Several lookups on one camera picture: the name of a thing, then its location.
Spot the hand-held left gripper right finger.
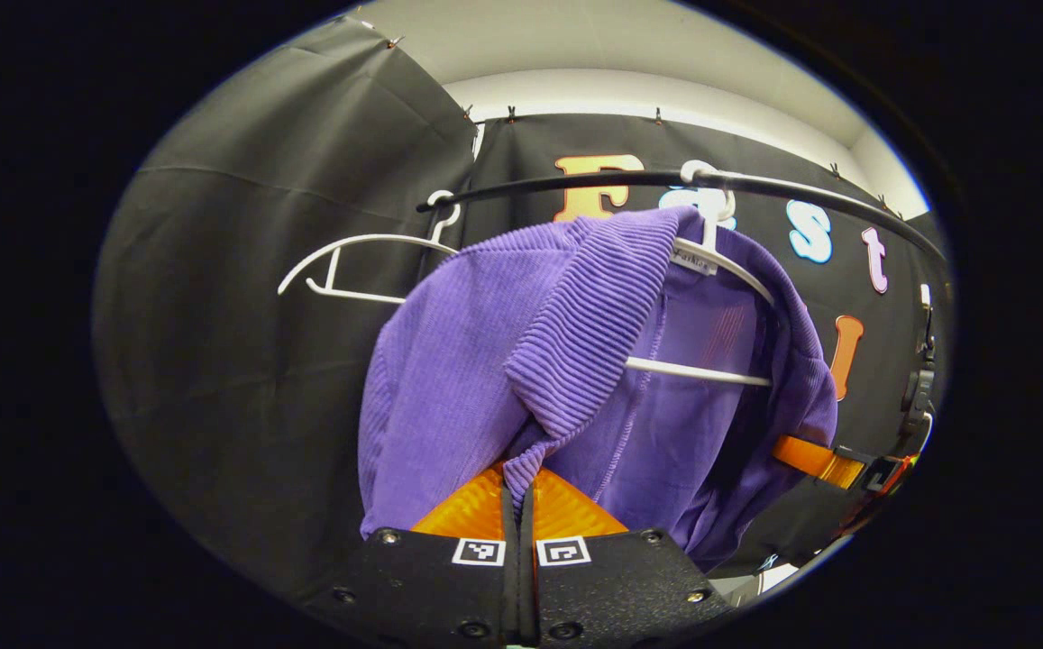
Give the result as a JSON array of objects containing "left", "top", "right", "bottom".
[{"left": 519, "top": 464, "right": 738, "bottom": 648}]

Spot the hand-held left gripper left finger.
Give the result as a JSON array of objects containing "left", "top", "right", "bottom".
[{"left": 298, "top": 462, "right": 522, "bottom": 648}]

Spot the purple ribbed shirt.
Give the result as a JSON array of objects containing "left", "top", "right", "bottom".
[{"left": 358, "top": 206, "right": 839, "bottom": 574}]

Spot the white plastic hanger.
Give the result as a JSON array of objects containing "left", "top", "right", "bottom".
[
  {"left": 625, "top": 160, "right": 776, "bottom": 388},
  {"left": 278, "top": 189, "right": 463, "bottom": 306}
]

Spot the black backdrop cloth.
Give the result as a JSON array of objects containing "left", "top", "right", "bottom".
[{"left": 93, "top": 14, "right": 953, "bottom": 600}]

